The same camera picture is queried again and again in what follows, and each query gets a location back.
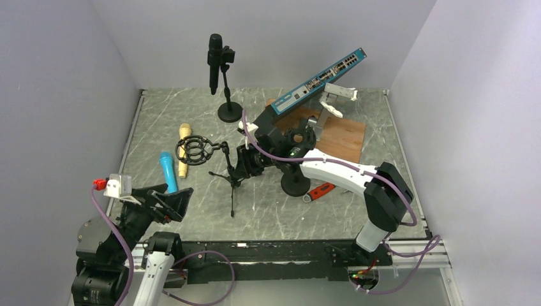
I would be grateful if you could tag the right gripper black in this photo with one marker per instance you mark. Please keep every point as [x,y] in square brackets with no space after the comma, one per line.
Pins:
[245,167]

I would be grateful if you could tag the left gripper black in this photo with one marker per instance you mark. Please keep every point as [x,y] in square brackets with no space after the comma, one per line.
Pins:
[173,205]

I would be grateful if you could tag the blue microphone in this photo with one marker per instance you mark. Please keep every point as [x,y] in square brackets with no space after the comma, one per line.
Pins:
[166,162]

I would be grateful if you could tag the black tripod shock mount stand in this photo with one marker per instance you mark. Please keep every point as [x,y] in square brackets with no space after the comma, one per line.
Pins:
[196,150]

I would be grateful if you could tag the black shock mount desk stand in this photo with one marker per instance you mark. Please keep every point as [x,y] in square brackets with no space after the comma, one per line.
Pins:
[295,183]

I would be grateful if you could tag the cream yellow microphone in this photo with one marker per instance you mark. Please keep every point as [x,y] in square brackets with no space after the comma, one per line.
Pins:
[184,131]

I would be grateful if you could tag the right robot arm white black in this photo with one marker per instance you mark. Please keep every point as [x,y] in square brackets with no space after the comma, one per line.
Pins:
[388,206]

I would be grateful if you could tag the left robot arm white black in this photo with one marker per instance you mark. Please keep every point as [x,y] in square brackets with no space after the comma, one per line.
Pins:
[105,265]

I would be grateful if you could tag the black round base stand rear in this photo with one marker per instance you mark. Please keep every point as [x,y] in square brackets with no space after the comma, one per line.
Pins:
[229,111]

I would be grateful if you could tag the black microphone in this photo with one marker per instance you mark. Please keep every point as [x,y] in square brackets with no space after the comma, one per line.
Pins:
[214,60]

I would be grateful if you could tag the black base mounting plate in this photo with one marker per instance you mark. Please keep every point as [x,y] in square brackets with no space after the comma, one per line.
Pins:
[267,260]

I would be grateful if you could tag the wooden board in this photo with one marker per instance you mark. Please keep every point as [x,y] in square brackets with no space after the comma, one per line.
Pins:
[342,138]

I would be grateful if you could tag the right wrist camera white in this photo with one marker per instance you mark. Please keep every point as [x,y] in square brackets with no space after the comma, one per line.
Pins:
[248,132]

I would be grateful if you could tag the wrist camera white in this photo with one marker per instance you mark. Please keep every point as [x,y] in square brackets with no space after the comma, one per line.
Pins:
[248,132]
[116,186]

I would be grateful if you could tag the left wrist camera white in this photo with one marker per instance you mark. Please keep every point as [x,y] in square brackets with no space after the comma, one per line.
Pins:
[116,186]

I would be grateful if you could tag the red handled adjustable wrench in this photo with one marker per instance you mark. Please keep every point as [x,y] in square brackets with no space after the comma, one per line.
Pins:
[318,192]

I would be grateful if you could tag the blue network switch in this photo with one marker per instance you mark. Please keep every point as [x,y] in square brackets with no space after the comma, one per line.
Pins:
[302,93]

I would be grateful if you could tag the white metal bracket stand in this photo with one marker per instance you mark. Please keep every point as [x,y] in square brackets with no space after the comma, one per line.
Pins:
[331,94]

